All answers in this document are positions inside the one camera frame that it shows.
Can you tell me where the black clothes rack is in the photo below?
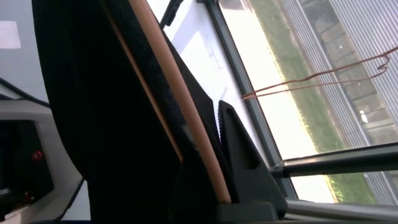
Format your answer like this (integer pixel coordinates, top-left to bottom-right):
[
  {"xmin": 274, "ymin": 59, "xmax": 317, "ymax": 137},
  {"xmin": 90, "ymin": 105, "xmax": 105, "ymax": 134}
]
[{"xmin": 159, "ymin": 0, "xmax": 398, "ymax": 179}]

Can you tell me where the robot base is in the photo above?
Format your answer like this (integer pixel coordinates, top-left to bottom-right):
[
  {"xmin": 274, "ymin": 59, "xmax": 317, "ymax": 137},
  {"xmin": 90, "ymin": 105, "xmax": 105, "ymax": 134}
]
[{"xmin": 0, "ymin": 99, "xmax": 85, "ymax": 223}]

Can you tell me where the window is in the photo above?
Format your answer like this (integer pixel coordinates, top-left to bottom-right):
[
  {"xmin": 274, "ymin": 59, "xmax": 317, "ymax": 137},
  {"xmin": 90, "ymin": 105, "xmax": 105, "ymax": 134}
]
[{"xmin": 198, "ymin": 0, "xmax": 398, "ymax": 206}]

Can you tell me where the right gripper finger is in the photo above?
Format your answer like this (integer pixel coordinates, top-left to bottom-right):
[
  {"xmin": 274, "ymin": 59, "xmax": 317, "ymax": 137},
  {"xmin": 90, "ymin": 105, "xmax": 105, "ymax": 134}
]
[{"xmin": 217, "ymin": 100, "xmax": 287, "ymax": 220}]

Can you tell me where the black cable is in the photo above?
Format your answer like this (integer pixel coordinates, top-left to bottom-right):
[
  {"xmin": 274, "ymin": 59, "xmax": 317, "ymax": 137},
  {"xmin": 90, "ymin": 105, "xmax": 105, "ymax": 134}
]
[{"xmin": 0, "ymin": 77, "xmax": 50, "ymax": 108}]

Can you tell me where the black garment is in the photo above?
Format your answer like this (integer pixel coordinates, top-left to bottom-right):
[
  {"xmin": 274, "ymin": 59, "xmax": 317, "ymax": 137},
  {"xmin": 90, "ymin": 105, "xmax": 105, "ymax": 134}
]
[{"xmin": 30, "ymin": 0, "xmax": 224, "ymax": 224}]

